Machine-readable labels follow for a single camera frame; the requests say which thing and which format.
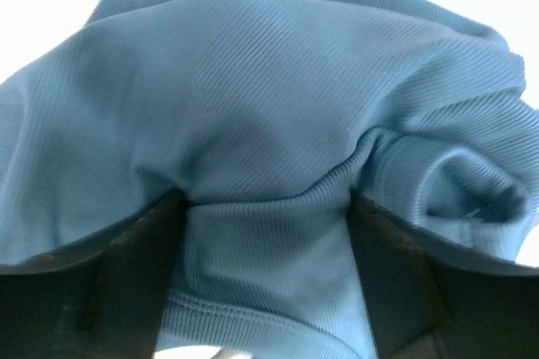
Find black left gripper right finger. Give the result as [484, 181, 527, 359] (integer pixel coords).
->
[348, 195, 538, 359]

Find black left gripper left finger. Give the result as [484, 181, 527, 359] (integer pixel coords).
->
[1, 190, 185, 359]

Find teal blue tank top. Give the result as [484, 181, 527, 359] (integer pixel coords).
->
[1, 0, 538, 358]

